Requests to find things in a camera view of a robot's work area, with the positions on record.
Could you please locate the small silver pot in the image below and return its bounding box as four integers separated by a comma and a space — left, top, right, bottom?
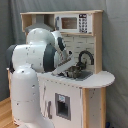
67, 66, 81, 79

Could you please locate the toy microwave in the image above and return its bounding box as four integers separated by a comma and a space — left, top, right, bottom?
55, 14, 92, 34

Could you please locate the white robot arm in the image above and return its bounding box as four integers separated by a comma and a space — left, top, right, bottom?
6, 28, 74, 128

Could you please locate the grey toy sink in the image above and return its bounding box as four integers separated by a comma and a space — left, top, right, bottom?
52, 66, 94, 82

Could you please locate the grey cupboard door handle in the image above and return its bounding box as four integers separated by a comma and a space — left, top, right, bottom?
47, 101, 52, 119

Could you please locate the black toy faucet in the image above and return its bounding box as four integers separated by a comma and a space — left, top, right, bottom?
77, 50, 94, 70

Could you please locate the grey ice dispenser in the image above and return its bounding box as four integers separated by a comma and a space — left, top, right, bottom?
55, 94, 71, 120

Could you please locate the grey range hood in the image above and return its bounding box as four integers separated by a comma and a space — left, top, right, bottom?
25, 14, 54, 32

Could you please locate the wooden toy kitchen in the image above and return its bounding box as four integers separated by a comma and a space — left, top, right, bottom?
19, 9, 116, 128

